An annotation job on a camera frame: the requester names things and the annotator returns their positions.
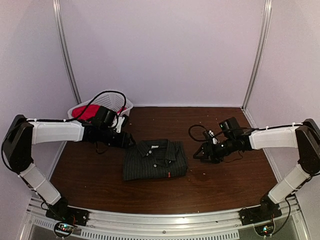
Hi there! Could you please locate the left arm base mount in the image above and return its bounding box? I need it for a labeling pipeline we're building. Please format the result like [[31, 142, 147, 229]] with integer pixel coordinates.
[[41, 196, 89, 239]]

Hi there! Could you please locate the red garment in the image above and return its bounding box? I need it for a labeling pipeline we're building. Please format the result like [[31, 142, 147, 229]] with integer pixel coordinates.
[[69, 104, 127, 121]]

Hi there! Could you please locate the black pinstriped shirt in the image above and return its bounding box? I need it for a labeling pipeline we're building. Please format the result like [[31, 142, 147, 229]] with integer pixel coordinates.
[[122, 139, 188, 181]]

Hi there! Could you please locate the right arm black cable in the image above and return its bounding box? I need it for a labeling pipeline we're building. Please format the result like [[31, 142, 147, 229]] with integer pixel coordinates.
[[187, 124, 208, 142]]

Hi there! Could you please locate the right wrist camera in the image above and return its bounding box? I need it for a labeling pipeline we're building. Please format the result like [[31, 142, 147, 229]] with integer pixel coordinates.
[[203, 116, 247, 146]]

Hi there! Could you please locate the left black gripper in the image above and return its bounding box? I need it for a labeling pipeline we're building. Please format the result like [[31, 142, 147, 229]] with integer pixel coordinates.
[[99, 127, 136, 150]]

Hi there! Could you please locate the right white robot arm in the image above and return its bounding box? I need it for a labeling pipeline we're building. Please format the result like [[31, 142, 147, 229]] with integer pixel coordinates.
[[193, 117, 320, 221]]

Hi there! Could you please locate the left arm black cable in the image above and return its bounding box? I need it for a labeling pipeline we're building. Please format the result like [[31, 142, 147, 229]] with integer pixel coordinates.
[[0, 90, 127, 171]]

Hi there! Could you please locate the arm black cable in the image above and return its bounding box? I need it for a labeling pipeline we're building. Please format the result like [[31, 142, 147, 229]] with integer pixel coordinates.
[[187, 124, 208, 142], [0, 90, 127, 171]]

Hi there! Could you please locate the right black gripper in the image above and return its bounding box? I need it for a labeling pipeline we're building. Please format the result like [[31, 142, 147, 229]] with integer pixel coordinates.
[[193, 137, 236, 165]]

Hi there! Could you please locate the aluminium corner post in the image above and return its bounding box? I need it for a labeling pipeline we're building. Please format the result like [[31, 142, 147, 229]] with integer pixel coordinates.
[[52, 0, 81, 104], [241, 0, 273, 111]]

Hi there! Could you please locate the white plastic laundry basket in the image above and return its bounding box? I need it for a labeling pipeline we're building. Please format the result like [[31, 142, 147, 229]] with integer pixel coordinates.
[[67, 90, 134, 126]]

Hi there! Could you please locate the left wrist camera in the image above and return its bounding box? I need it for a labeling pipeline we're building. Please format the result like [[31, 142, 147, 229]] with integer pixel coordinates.
[[91, 106, 129, 133]]

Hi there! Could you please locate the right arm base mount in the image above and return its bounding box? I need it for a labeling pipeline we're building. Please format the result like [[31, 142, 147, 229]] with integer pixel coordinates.
[[238, 196, 292, 239]]

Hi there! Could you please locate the left aluminium corner post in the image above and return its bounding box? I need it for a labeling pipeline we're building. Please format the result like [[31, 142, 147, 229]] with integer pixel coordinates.
[[52, 0, 81, 104]]

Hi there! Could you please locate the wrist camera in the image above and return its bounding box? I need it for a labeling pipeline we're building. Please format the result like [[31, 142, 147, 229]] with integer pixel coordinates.
[[91, 106, 129, 133], [203, 116, 247, 146]]

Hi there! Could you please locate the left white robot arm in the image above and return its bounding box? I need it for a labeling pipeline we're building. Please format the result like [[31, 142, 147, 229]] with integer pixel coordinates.
[[1, 114, 135, 222]]

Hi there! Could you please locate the right aluminium corner post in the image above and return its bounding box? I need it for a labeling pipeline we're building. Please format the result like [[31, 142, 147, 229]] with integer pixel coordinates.
[[241, 0, 273, 111]]

